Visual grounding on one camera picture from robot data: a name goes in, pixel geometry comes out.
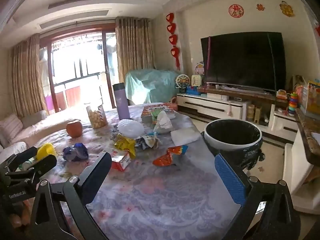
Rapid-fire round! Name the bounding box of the yellow foam fruit net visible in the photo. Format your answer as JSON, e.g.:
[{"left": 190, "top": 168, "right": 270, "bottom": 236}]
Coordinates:
[{"left": 36, "top": 142, "right": 57, "bottom": 160}]

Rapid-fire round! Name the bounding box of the red white small box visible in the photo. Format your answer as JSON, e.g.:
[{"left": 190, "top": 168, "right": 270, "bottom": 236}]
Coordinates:
[{"left": 102, "top": 147, "right": 131, "bottom": 172}]

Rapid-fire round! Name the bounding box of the yellow snack wrapper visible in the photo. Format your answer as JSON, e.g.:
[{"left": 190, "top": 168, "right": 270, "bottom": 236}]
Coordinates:
[{"left": 114, "top": 134, "right": 136, "bottom": 159}]

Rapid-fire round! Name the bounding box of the white foam fruit net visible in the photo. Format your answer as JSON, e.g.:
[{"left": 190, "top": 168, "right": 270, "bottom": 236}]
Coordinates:
[{"left": 117, "top": 119, "right": 144, "bottom": 139}]

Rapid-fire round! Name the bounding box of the white printed snack bag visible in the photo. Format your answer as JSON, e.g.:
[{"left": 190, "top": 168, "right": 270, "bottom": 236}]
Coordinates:
[{"left": 135, "top": 132, "right": 161, "bottom": 150}]

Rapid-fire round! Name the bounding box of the orange blue snack wrapper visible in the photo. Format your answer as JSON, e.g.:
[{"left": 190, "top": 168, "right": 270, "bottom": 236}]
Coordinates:
[{"left": 152, "top": 145, "right": 188, "bottom": 167}]

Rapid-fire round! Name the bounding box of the white sponge block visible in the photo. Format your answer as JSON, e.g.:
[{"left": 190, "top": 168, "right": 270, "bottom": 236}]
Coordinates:
[{"left": 170, "top": 127, "right": 201, "bottom": 146}]

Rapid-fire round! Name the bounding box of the white plastic bag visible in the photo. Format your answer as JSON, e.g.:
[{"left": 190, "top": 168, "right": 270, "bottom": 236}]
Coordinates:
[{"left": 153, "top": 110, "right": 174, "bottom": 134}]

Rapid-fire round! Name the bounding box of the white trash bin black liner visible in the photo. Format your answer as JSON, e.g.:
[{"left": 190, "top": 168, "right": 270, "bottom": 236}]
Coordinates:
[{"left": 201, "top": 119, "right": 265, "bottom": 170}]

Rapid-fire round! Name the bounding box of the pink striped sofa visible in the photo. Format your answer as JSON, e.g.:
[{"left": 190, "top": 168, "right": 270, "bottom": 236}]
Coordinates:
[{"left": 1, "top": 106, "right": 86, "bottom": 161}]

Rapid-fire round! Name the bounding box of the red apple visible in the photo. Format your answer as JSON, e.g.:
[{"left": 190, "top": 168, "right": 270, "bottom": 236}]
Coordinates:
[{"left": 66, "top": 120, "right": 83, "bottom": 138}]

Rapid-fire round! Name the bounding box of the left beige curtain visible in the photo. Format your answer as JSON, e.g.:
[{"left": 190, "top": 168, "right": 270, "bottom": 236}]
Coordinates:
[{"left": 9, "top": 34, "right": 47, "bottom": 118}]

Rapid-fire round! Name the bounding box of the beige curtain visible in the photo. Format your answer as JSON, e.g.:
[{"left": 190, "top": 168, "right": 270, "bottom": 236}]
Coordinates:
[
  {"left": 9, "top": 34, "right": 47, "bottom": 118},
  {"left": 115, "top": 17, "right": 155, "bottom": 82}
]

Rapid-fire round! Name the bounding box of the jar of round snacks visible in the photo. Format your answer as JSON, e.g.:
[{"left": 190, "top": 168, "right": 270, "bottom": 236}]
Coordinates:
[{"left": 86, "top": 105, "right": 108, "bottom": 129}]

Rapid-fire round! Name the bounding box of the floral purple tablecloth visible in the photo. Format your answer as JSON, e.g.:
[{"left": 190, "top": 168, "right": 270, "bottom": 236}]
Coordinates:
[{"left": 30, "top": 109, "right": 240, "bottom": 239}]

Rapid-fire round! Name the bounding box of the purple thermos bottle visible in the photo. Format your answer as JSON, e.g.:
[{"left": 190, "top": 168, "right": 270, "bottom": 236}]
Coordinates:
[{"left": 113, "top": 82, "right": 130, "bottom": 120}]

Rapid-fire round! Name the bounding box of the white tv cabinet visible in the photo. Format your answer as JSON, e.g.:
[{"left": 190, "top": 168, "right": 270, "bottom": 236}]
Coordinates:
[{"left": 177, "top": 94, "right": 298, "bottom": 142}]

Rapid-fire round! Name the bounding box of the stack of books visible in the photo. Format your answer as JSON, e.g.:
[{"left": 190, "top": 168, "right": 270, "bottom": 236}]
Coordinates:
[{"left": 141, "top": 102, "right": 176, "bottom": 124}]

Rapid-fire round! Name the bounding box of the pink kettlebell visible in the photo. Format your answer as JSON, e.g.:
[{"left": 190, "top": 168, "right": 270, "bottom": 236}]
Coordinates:
[{"left": 170, "top": 96, "right": 178, "bottom": 111}]

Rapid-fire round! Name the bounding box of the teal covered furniture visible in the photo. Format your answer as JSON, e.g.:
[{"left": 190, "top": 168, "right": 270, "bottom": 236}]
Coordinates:
[{"left": 125, "top": 69, "right": 178, "bottom": 105}]

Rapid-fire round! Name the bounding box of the toy telephone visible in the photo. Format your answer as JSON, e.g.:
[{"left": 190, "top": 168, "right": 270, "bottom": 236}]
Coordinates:
[{"left": 191, "top": 75, "right": 202, "bottom": 87}]

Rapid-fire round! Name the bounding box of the toy ferris wheel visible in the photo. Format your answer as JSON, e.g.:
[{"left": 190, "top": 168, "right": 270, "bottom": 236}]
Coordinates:
[{"left": 175, "top": 74, "right": 190, "bottom": 93}]

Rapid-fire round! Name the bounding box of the black flat television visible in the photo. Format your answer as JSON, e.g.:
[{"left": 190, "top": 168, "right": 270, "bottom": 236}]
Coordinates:
[{"left": 201, "top": 31, "right": 286, "bottom": 92}]

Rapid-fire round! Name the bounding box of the right beige curtain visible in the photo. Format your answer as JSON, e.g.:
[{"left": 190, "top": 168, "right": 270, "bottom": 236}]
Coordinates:
[{"left": 115, "top": 17, "right": 155, "bottom": 82}]

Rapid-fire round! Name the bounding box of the red hanging heart ornament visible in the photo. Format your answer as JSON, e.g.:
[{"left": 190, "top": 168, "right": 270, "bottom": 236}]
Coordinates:
[{"left": 165, "top": 12, "right": 181, "bottom": 71}]

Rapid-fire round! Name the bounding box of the rainbow stacking ring toy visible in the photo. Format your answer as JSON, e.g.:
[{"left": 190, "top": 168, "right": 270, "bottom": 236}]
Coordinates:
[{"left": 288, "top": 92, "right": 298, "bottom": 116}]

